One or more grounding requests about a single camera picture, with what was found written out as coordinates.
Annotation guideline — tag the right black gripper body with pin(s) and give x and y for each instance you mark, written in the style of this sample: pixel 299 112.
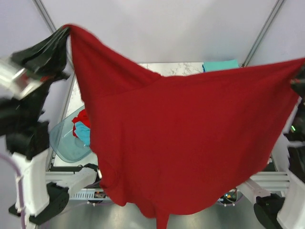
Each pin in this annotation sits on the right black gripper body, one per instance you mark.
pixel 299 84

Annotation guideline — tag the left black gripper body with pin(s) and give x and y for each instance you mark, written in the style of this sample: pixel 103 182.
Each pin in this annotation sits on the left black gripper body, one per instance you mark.
pixel 53 69

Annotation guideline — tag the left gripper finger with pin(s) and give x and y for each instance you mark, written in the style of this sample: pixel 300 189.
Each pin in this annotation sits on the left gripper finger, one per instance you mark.
pixel 57 38
pixel 59 53

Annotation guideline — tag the red t-shirt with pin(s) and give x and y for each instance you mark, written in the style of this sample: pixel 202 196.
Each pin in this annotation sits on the red t-shirt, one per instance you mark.
pixel 174 145

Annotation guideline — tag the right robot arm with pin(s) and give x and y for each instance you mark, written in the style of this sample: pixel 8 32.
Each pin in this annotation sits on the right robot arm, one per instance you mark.
pixel 278 197

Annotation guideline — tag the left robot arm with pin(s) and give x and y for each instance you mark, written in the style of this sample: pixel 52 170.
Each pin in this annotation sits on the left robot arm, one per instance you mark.
pixel 27 141

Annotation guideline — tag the red shirt in basket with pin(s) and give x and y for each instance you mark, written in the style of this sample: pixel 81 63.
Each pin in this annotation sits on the red shirt in basket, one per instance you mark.
pixel 83 118

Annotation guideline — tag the teal shirt in basket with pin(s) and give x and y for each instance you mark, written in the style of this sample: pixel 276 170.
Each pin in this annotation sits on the teal shirt in basket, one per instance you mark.
pixel 82 132

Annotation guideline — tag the transparent blue plastic basket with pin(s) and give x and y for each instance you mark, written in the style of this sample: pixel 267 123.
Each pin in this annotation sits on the transparent blue plastic basket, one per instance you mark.
pixel 66 146

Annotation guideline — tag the folded teal t-shirt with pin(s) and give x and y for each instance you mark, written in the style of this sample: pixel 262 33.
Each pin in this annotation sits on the folded teal t-shirt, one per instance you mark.
pixel 218 66

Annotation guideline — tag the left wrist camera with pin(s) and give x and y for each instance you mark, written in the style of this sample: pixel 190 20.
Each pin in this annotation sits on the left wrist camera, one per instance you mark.
pixel 17 79

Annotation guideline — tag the left aluminium frame post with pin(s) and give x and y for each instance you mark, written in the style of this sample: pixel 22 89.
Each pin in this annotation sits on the left aluminium frame post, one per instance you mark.
pixel 45 15

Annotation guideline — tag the aluminium frame post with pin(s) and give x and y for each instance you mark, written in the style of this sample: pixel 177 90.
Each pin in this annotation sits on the aluminium frame post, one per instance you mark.
pixel 45 15
pixel 265 28

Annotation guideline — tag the right aluminium frame post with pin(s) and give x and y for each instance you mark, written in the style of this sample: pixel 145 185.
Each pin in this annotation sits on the right aluminium frame post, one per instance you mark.
pixel 265 28

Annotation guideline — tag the white slotted cable duct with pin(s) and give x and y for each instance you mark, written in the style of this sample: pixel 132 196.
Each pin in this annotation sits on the white slotted cable duct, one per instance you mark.
pixel 90 194

